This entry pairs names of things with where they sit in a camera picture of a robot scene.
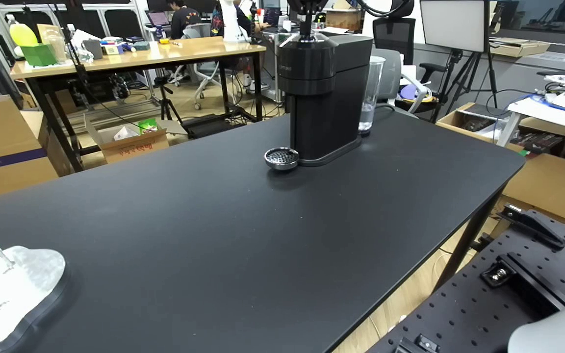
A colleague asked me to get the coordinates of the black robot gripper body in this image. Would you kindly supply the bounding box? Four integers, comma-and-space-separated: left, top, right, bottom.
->
286, 0, 328, 40

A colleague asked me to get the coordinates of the black coffee machine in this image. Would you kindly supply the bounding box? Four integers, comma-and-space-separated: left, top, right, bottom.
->
277, 34, 373, 165

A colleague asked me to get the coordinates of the wooden work table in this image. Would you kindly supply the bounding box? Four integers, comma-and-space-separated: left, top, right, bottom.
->
10, 38, 265, 171

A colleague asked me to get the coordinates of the clear plastic water tank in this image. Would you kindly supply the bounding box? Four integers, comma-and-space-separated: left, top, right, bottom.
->
359, 56, 385, 138

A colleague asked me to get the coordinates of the seated person in background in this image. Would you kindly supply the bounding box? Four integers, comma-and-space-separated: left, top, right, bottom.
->
167, 0, 200, 40

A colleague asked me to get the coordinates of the round metal drip tray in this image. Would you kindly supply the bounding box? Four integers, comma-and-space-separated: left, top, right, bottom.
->
263, 148, 300, 173

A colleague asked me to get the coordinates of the white projection screen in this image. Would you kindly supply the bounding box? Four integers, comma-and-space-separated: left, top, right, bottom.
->
420, 0, 489, 54

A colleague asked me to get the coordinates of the open cardboard box on floor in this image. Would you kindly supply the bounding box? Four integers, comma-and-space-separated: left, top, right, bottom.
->
94, 118, 169, 163

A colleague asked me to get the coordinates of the flat cardboard box right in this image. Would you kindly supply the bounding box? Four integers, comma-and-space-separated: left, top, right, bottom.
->
504, 156, 565, 220

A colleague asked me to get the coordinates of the large cardboard box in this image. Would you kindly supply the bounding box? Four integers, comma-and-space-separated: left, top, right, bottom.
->
0, 97, 59, 197

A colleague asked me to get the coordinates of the black perforated mounting board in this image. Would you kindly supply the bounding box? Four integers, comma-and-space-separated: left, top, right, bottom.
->
371, 210, 565, 353

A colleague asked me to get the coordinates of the clear acrylic dish rack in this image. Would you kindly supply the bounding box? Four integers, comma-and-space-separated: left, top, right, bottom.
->
0, 246, 67, 344

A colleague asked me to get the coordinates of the black camera tripod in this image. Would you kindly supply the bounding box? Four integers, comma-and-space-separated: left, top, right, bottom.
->
155, 77, 183, 126

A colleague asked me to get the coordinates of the black clamp bracket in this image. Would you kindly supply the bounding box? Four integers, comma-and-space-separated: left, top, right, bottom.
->
481, 254, 565, 318

